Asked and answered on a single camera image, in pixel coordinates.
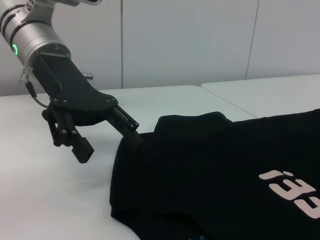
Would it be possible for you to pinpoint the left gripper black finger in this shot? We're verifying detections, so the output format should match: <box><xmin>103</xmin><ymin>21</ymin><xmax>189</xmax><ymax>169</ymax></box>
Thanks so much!
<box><xmin>106</xmin><ymin>104</ymin><xmax>145</xmax><ymax>154</ymax></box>
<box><xmin>41</xmin><ymin>102</ymin><xmax>96</xmax><ymax>165</ymax></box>

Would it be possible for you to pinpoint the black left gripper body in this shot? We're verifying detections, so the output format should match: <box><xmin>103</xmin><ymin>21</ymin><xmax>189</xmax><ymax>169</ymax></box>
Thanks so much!
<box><xmin>31</xmin><ymin>53</ymin><xmax>119</xmax><ymax>127</ymax></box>

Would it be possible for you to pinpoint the black shirt with FREE print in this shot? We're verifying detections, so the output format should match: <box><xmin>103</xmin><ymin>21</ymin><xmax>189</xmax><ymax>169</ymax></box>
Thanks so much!
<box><xmin>109</xmin><ymin>107</ymin><xmax>320</xmax><ymax>240</ymax></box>

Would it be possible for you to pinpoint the left arm cable with plug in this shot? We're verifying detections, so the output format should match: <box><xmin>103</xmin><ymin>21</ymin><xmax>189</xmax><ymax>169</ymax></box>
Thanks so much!
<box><xmin>18</xmin><ymin>66</ymin><xmax>52</xmax><ymax>109</ymax></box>

